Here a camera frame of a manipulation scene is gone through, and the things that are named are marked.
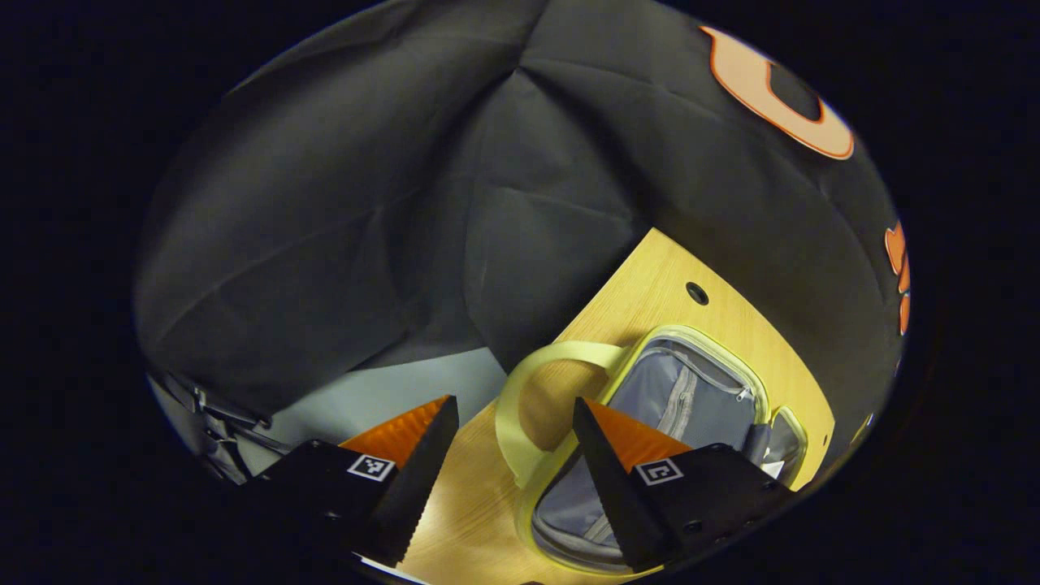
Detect pale yellow suitcase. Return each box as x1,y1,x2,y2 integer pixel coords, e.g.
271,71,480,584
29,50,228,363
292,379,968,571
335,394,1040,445
494,325,809,576

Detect black backdrop cloth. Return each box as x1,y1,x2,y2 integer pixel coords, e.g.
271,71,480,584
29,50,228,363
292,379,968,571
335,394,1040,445
134,0,907,423

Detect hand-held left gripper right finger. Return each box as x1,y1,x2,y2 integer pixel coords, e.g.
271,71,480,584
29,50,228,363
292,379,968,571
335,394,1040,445
572,396,797,574

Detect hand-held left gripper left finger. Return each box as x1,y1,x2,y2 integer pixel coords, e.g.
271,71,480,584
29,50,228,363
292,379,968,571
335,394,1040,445
244,395,461,568

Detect dark metal frame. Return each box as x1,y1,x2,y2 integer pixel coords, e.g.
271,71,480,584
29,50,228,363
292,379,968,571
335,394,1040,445
149,370,297,486

